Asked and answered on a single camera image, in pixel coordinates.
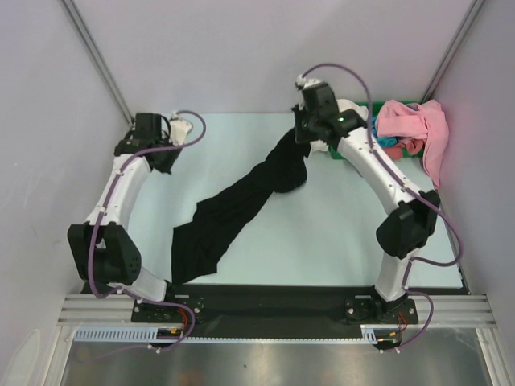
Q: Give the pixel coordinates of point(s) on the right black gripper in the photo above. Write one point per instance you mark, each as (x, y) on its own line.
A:
(300, 136)

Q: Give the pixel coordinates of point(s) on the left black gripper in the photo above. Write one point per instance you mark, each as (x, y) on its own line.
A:
(166, 166)

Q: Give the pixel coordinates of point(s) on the black t shirt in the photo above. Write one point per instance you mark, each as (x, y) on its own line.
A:
(198, 245)

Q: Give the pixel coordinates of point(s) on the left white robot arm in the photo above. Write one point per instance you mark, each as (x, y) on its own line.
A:
(105, 255)

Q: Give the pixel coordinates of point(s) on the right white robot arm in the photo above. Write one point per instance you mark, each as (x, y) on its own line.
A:
(410, 212)

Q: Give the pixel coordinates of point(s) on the white t shirt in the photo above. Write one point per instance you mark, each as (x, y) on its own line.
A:
(343, 105)

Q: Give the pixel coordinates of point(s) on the green plastic bin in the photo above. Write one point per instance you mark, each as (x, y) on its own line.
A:
(377, 105)

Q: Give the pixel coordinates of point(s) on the teal t shirt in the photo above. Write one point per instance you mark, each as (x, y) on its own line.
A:
(384, 142)

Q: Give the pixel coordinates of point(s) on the pink t shirt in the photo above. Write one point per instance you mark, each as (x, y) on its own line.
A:
(425, 122)

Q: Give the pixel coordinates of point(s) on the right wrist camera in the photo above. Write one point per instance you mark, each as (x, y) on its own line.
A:
(318, 97)

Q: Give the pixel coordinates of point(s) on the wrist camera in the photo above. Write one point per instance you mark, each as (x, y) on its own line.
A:
(318, 97)
(154, 129)

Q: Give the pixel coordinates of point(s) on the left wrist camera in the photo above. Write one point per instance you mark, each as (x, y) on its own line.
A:
(154, 129)

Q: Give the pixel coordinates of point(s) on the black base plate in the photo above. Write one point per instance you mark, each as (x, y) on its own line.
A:
(281, 312)

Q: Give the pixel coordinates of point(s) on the white slotted cable duct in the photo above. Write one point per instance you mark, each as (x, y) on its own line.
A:
(157, 335)

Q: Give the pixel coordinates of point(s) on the aluminium frame post left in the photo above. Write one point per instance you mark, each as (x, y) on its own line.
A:
(91, 48)

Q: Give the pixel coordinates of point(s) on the aluminium frame post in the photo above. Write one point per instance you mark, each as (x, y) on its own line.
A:
(91, 48)
(471, 16)

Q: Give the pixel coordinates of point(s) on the aluminium frame post right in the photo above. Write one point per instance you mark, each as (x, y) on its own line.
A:
(471, 16)

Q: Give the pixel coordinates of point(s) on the aluminium front rail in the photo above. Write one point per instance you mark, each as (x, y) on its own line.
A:
(450, 311)

